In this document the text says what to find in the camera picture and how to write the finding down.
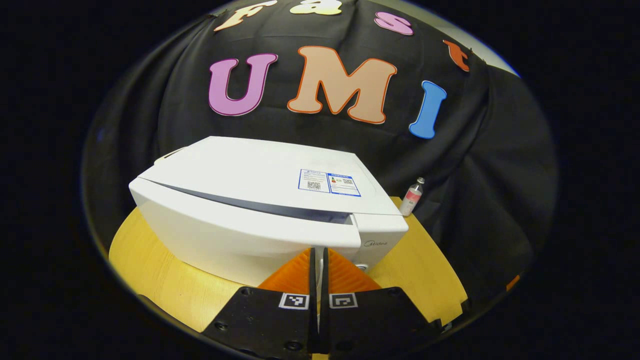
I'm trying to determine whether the small clear bottle pink label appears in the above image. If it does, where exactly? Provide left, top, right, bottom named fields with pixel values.
left=399, top=177, right=426, bottom=217

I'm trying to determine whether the black backdrop cloth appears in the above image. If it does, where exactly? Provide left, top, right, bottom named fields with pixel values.
left=82, top=0, right=559, bottom=321

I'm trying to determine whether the white microwave oven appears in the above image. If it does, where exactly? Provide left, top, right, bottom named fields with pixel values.
left=128, top=136, right=410, bottom=287

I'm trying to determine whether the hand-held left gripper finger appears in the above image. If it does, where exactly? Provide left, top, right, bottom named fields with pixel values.
left=320, top=246, right=443, bottom=358
left=202, top=246, right=318, bottom=360

